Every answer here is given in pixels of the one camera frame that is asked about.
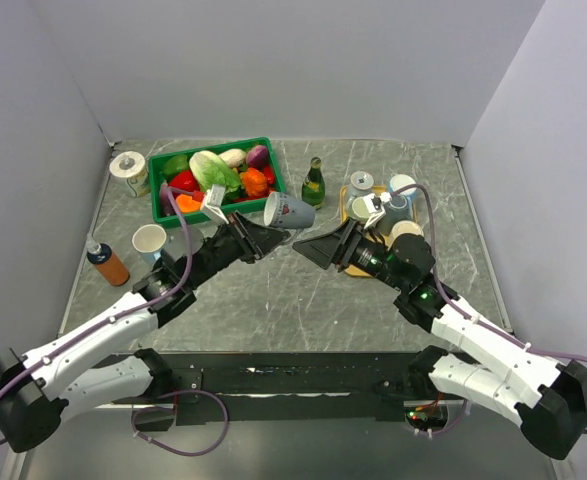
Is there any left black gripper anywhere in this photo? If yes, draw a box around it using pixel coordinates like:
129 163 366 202
187 210 290 288

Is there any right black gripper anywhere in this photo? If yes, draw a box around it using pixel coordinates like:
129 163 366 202
293 216 407 292

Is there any grey printed mug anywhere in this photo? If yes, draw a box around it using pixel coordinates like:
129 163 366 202
263 192 315 230

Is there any green mug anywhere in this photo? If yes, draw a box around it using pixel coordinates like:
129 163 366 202
346 197 372 223

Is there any cream ribbed mug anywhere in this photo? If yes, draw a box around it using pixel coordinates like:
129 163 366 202
389 220 424 244

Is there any dark grey blue mug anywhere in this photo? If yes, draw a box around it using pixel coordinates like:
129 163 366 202
376 194 413 236

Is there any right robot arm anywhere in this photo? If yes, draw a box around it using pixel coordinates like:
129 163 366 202
293 220 587 460

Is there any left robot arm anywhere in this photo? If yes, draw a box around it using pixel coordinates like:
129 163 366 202
0 213 291 453

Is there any grey mug upside down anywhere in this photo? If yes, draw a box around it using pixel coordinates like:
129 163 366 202
346 170 374 199

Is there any light blue mug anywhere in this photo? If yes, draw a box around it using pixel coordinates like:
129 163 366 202
386 174 417 202

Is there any yellow tray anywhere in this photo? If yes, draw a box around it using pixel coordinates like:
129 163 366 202
339 185 390 278

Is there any orange pumpkin toy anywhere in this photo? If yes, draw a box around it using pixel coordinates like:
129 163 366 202
240 167 269 197

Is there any green glass bottle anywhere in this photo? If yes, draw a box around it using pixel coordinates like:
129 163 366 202
301 157 326 209

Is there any red chili toy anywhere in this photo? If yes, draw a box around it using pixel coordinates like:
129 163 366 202
262 166 276 194

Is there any purple onion toy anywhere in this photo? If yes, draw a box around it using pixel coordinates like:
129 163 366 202
245 145 270 170

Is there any green napa cabbage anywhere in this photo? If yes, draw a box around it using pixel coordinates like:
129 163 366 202
189 150 242 200

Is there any red bell pepper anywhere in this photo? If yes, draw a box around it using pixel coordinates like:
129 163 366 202
168 170 200 192

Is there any purple eggplant toy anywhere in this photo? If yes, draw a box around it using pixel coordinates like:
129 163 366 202
158 182 175 217

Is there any green bell pepper toy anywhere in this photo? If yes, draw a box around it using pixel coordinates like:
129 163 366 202
162 154 189 178

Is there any green plastic crate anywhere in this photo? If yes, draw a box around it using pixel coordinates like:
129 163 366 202
148 137 286 229

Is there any white green paper cup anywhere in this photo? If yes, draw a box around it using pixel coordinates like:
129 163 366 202
109 151 150 198

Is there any orange spray bottle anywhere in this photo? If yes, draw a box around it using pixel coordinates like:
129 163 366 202
85 234 130 287

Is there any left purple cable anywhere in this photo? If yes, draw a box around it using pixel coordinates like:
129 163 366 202
0 189 199 449

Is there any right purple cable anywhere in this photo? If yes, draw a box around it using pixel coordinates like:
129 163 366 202
385 182 587 434

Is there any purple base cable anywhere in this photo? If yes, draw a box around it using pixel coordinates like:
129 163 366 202
130 387 230 457

